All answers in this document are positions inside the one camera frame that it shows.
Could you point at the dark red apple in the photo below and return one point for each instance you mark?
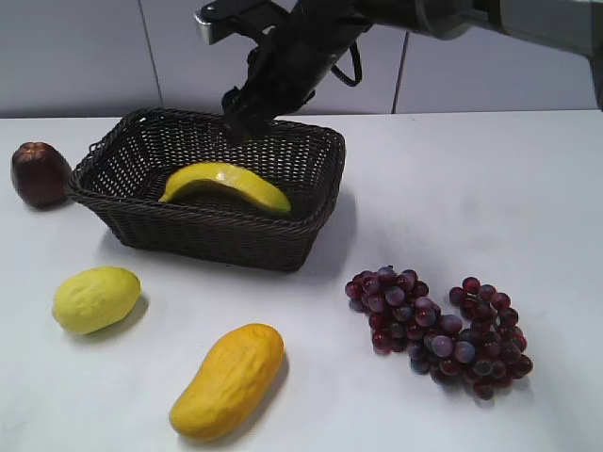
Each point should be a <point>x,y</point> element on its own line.
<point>39,174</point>

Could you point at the yellow banana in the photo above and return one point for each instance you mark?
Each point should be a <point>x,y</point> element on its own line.
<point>241,182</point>

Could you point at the orange yellow mango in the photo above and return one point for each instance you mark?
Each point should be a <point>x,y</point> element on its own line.
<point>231,382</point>

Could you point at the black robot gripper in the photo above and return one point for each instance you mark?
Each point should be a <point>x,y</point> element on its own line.
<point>289,64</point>

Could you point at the pale yellow lemon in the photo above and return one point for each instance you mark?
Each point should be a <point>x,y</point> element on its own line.
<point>95,298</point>

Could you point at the dark brown wicker basket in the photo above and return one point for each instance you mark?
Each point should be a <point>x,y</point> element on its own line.
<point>123,176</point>

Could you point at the purple grape bunch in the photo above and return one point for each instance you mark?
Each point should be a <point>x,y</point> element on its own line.
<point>480,345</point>

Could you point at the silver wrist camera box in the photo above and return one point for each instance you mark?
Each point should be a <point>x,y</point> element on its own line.
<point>218,20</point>

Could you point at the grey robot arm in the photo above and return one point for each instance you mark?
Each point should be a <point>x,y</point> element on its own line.
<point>570,26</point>

